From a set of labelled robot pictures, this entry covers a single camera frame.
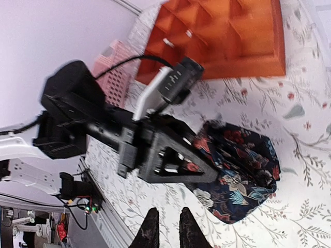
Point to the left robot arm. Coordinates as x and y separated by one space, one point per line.
13 168

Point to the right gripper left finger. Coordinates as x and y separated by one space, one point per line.
148 234

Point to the orange wooden compartment tray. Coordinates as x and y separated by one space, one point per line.
230 38

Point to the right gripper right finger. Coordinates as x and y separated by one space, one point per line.
190 234

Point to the dark floral tie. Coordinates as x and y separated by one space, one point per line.
248 170

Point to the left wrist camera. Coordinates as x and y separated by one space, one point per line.
170 86

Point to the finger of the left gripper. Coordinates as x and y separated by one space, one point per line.
170 159

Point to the pink plastic basket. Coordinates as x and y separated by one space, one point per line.
115 83

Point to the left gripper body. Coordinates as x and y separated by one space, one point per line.
75 108

